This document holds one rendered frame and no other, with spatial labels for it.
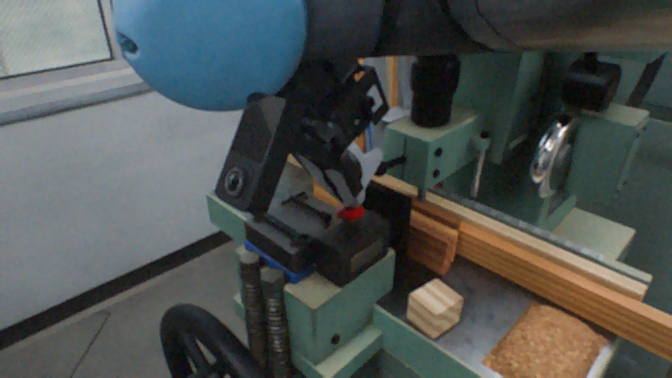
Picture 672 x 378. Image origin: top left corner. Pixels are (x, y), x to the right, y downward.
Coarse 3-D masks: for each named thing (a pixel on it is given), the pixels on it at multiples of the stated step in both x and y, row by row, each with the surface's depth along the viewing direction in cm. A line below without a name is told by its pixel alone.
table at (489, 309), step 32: (288, 192) 77; (224, 224) 76; (416, 288) 57; (480, 288) 57; (512, 288) 57; (384, 320) 54; (480, 320) 52; (512, 320) 52; (352, 352) 52; (416, 352) 52; (448, 352) 48; (480, 352) 48; (608, 352) 48
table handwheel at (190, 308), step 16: (176, 304) 51; (192, 304) 49; (176, 320) 48; (192, 320) 46; (208, 320) 45; (176, 336) 55; (192, 336) 53; (208, 336) 44; (224, 336) 43; (176, 352) 57; (192, 352) 52; (224, 352) 42; (240, 352) 42; (176, 368) 59; (224, 368) 42; (240, 368) 41; (256, 368) 41
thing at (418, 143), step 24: (408, 120) 60; (456, 120) 60; (480, 120) 62; (384, 144) 59; (408, 144) 56; (432, 144) 55; (456, 144) 59; (408, 168) 58; (432, 168) 57; (456, 168) 62
